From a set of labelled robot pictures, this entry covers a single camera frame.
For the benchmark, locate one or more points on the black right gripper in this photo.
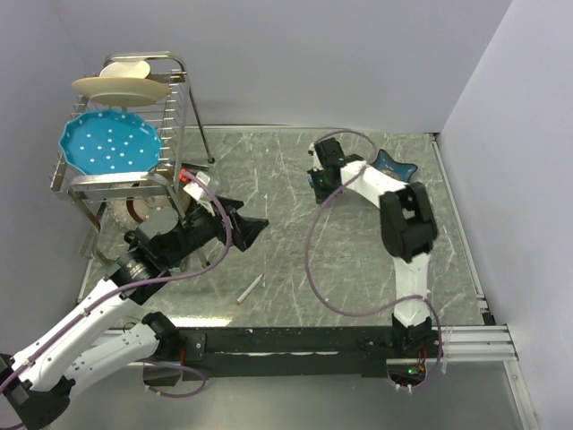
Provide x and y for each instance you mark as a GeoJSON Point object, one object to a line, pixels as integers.
{"type": "Point", "coordinates": [321, 195]}

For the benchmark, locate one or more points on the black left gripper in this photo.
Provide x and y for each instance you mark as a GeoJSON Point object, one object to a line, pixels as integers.
{"type": "Point", "coordinates": [244, 228]}

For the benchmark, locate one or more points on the white orange pen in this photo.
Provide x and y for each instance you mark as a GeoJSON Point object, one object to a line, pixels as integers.
{"type": "Point", "coordinates": [256, 282]}

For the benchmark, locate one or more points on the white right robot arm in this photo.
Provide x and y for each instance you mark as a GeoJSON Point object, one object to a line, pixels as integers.
{"type": "Point", "coordinates": [408, 229]}

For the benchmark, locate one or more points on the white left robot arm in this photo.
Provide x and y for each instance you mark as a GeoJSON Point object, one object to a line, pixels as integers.
{"type": "Point", "coordinates": [41, 380]}

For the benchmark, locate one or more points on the blue star-shaped dish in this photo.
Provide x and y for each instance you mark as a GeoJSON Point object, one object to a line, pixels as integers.
{"type": "Point", "coordinates": [387, 165]}

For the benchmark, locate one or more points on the white bowl brown rim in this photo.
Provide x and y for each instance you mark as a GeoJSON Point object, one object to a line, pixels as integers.
{"type": "Point", "coordinates": [139, 208]}

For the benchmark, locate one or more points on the metal dish rack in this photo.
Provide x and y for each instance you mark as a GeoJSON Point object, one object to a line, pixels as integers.
{"type": "Point", "coordinates": [96, 197]}

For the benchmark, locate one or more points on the blue polka dot plate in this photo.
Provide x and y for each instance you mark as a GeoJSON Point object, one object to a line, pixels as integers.
{"type": "Point", "coordinates": [109, 141]}

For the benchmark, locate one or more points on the small cream plate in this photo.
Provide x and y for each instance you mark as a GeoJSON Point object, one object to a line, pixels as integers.
{"type": "Point", "coordinates": [130, 69]}

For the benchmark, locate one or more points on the large cream plate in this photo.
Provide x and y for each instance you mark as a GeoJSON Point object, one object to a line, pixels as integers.
{"type": "Point", "coordinates": [125, 92]}

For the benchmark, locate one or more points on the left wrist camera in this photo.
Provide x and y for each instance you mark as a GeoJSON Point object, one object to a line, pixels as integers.
{"type": "Point", "coordinates": [197, 192]}

